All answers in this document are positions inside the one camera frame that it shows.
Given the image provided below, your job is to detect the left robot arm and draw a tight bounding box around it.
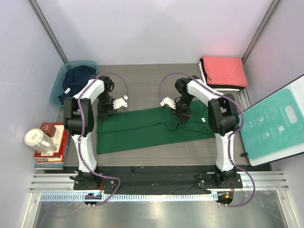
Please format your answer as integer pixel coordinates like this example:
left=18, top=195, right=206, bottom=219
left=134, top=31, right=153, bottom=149
left=64, top=76, right=117, bottom=190

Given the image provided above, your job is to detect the clear plastic jar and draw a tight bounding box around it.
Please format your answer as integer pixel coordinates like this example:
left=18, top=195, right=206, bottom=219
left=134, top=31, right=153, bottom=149
left=24, top=128, right=57, bottom=152

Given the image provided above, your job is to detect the folded red t shirt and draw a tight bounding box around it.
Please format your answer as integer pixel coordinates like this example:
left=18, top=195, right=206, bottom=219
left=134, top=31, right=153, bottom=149
left=202, top=56, right=249, bottom=87

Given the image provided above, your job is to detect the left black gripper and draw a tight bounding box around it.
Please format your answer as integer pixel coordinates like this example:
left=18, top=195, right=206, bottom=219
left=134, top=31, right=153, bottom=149
left=97, top=92, right=118, bottom=122

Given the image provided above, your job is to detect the teal folding board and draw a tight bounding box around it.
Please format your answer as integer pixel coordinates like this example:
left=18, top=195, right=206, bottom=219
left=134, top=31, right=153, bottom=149
left=240, top=76, right=304, bottom=166

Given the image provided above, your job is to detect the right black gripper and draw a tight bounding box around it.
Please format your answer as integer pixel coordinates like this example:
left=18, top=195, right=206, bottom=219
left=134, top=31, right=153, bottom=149
left=171, top=94, right=194, bottom=124

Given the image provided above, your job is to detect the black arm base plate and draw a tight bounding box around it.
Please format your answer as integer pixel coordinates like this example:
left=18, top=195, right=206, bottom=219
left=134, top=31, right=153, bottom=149
left=69, top=165, right=243, bottom=194

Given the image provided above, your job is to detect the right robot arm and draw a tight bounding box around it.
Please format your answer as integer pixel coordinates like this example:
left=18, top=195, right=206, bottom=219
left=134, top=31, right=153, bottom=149
left=172, top=76, right=239, bottom=188

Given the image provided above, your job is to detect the blue plastic basket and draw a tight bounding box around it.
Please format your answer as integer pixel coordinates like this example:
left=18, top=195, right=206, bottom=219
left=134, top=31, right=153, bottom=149
left=49, top=60, right=99, bottom=107

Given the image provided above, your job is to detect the green t shirt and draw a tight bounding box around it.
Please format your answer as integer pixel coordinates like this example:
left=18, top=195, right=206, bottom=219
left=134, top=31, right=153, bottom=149
left=96, top=100, right=215, bottom=154

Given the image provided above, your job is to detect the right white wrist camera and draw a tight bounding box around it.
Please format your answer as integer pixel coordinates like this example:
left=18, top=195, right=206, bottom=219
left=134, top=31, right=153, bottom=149
left=160, top=97, right=176, bottom=110

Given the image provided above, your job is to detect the aluminium rail frame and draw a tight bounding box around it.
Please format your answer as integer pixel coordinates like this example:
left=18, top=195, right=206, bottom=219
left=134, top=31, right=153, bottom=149
left=28, top=171, right=289, bottom=193

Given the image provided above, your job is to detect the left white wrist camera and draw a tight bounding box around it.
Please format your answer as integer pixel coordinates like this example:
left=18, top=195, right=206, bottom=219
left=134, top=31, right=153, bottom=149
left=113, top=98, right=128, bottom=110

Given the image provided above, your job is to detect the navy blue t shirt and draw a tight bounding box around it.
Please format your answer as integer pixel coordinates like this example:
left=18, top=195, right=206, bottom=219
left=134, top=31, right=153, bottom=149
left=58, top=65, right=96, bottom=104

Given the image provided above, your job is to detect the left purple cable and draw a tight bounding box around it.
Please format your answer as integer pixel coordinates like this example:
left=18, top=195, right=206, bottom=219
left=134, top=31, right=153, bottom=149
left=77, top=72, right=130, bottom=207

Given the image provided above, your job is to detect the small dark red box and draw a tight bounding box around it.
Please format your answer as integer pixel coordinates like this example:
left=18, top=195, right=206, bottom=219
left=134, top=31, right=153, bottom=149
left=40, top=122, right=57, bottom=137

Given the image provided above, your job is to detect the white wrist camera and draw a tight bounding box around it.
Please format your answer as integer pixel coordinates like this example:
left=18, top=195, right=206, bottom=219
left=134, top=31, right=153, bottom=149
left=160, top=97, right=176, bottom=110
left=113, top=98, right=128, bottom=110

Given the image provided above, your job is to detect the stack of red books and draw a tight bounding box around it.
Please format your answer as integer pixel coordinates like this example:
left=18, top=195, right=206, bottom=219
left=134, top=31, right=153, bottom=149
left=34, top=123, right=70, bottom=170

